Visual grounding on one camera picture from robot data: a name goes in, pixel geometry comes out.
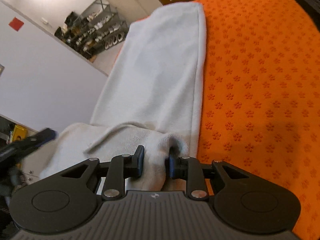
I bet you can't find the white fleece hoodie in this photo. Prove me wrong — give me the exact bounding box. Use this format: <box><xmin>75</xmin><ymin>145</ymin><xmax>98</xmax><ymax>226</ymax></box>
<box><xmin>34</xmin><ymin>2</ymin><xmax>206</xmax><ymax>191</ymax></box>

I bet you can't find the orange patterned table mat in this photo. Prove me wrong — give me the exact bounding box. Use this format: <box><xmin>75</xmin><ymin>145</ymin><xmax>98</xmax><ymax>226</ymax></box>
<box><xmin>197</xmin><ymin>0</ymin><xmax>319</xmax><ymax>239</ymax></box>

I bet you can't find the metal shoe rack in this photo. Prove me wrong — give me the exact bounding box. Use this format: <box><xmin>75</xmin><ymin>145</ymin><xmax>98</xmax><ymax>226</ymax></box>
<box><xmin>54</xmin><ymin>0</ymin><xmax>129</xmax><ymax>60</ymax></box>

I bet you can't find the red paper wall sticker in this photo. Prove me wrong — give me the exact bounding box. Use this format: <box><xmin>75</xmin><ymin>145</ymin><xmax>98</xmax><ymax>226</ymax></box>
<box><xmin>9</xmin><ymin>17</ymin><xmax>24</xmax><ymax>31</ymax></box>

